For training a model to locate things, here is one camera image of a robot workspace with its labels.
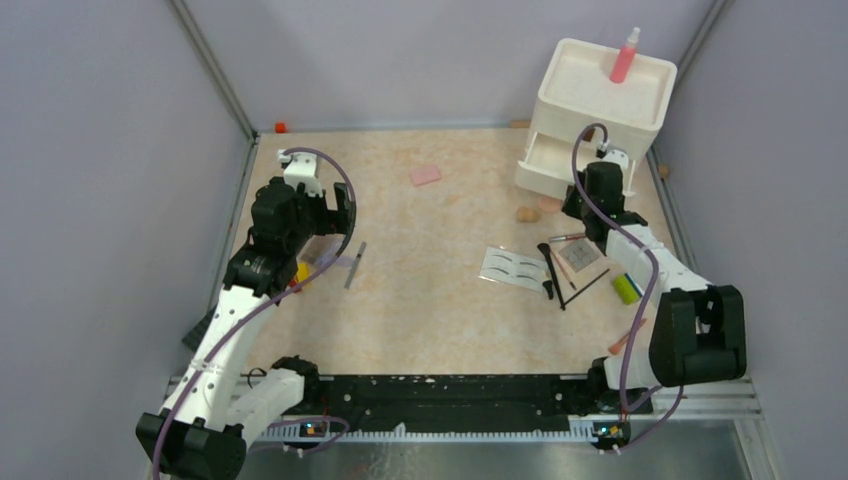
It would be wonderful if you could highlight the white drawer organizer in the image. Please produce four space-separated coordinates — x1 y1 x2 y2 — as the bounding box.
515 38 678 199

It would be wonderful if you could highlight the pink spray bottle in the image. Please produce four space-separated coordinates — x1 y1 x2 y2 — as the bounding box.
609 27 641 84

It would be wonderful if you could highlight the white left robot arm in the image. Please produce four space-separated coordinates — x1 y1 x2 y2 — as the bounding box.
136 177 356 479

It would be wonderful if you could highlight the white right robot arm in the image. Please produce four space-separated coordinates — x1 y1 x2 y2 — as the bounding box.
563 161 747 412

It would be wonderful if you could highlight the round peach makeup puff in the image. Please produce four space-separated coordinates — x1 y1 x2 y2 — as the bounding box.
537 196 563 214

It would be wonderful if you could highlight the tan makeup sponge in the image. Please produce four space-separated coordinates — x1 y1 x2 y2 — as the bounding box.
515 206 541 223

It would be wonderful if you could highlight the black makeup brush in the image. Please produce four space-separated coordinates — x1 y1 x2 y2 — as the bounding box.
537 242 566 311

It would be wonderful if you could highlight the clear purple plastic bag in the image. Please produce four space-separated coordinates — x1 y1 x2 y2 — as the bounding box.
298 235 344 269

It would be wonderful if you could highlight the red yellow toy block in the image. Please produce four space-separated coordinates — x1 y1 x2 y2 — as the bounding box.
288 262 312 288

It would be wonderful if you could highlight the grey eyeshadow palette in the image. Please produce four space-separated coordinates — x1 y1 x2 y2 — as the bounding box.
559 238 600 272

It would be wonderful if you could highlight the thin black eyeliner brush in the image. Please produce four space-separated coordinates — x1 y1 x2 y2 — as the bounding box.
565 268 611 306

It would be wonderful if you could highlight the pink rectangular sponge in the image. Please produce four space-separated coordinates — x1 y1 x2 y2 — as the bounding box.
409 164 442 187

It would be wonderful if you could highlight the eyebrow stencil sheet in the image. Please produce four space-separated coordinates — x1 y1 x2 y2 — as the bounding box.
479 247 550 292

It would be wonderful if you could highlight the coral pink pencil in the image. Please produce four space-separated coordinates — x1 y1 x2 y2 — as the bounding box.
608 317 647 355

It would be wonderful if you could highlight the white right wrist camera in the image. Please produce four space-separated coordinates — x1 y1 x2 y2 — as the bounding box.
596 142 631 174

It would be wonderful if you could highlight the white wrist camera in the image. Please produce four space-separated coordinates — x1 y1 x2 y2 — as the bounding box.
596 142 631 174
277 150 324 198

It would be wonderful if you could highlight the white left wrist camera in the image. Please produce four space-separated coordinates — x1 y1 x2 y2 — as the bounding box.
277 150 324 198

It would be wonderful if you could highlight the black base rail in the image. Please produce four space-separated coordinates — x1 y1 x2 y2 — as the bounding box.
311 374 598 435

